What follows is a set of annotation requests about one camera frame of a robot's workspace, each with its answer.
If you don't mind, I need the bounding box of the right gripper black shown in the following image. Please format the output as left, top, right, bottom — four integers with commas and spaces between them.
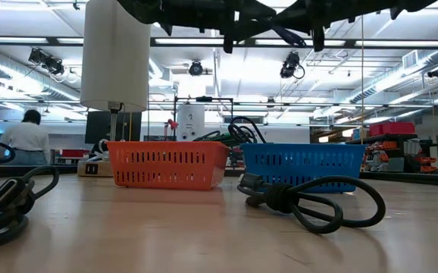
272, 0, 356, 53

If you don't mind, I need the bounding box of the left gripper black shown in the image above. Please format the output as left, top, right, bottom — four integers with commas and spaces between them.
142, 0, 277, 54

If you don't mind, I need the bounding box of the purple braided USB cable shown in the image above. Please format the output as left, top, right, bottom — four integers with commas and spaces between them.
267, 21, 308, 49

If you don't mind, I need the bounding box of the thin black USB cable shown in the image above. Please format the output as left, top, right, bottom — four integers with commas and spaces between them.
227, 115, 268, 146

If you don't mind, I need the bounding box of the black cable with red strap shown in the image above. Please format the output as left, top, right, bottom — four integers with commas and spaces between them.
237, 124, 260, 146

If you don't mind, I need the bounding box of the green braided USB cable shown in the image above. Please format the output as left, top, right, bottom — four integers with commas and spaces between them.
192, 130, 224, 143
192, 130, 243, 149

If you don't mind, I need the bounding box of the dark grey USB cable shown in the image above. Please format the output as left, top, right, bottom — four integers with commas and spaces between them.
236, 171, 387, 235

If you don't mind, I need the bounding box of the black USB-C cable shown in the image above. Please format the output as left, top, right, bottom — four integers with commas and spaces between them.
0, 165, 61, 252

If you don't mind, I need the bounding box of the pink clip lamp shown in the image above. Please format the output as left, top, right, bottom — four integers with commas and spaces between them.
164, 118, 180, 142

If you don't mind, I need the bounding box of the white shade lamp, wooden base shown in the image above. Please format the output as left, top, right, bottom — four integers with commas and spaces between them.
76, 0, 152, 178

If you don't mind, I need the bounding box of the rack with grey orange bins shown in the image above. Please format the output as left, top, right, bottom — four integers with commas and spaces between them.
346, 121, 438, 174

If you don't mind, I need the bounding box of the blue plastic slotted basket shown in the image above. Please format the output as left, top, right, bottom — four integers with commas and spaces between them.
239, 142, 368, 195

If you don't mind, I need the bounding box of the orange plastic slotted basket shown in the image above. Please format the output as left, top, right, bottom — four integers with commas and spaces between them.
105, 140, 231, 192

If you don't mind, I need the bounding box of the black monitor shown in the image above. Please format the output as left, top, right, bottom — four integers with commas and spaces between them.
84, 110, 143, 145

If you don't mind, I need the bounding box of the red flat bin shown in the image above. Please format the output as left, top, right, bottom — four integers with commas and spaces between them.
61, 149, 90, 158

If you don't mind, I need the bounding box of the person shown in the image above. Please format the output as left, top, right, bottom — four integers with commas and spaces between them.
0, 109, 52, 166

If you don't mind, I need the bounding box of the black overhead frame beam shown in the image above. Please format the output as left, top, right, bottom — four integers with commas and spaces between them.
0, 36, 438, 49

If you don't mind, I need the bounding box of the black ceiling camera with cable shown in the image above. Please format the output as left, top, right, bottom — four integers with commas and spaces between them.
279, 50, 307, 80

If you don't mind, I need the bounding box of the black dome ceiling camera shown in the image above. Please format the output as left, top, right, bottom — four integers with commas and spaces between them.
188, 59, 205, 77

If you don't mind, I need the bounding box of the white wall-mounted machine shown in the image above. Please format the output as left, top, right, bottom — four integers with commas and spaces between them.
176, 104, 206, 143

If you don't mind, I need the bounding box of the black aluminium table frame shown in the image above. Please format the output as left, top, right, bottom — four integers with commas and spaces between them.
0, 162, 438, 187

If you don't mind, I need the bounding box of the white lamp cord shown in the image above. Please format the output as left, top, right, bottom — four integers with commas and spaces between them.
86, 138, 111, 163

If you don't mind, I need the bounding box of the black hanging camera rig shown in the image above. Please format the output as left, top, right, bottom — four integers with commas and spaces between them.
27, 47, 66, 77

